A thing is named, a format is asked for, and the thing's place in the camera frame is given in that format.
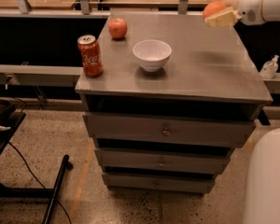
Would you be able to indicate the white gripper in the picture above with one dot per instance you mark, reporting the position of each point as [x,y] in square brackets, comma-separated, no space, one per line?
[250,9]

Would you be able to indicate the orange fruit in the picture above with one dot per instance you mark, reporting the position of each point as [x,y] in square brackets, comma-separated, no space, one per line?
[213,8]

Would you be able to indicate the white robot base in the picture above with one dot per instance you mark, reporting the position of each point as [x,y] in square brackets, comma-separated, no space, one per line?
[262,190]

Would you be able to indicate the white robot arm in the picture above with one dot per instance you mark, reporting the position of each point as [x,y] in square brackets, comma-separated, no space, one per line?
[270,10]

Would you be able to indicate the white bowl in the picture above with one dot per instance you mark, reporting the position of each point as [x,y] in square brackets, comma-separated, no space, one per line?
[152,55]

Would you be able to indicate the clear sanitizer bottle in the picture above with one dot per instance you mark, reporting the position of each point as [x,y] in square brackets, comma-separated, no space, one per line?
[269,69]

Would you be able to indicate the grey drawer cabinet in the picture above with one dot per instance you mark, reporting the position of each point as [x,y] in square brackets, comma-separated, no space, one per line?
[209,76]

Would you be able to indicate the red apple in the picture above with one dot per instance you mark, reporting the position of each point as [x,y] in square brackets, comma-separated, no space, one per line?
[117,28]

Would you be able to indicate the top grey drawer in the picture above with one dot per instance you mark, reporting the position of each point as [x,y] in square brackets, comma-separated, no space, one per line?
[202,132]

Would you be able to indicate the grey drawer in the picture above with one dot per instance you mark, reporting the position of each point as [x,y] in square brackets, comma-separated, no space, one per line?
[157,183]
[202,132]
[149,160]

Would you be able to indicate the red soda can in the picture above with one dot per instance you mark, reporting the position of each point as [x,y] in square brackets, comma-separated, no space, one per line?
[90,55]

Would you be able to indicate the middle grey drawer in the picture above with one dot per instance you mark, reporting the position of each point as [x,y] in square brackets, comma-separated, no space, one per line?
[149,160]

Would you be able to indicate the bottom grey drawer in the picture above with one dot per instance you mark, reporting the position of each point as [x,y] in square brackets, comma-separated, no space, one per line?
[157,183]

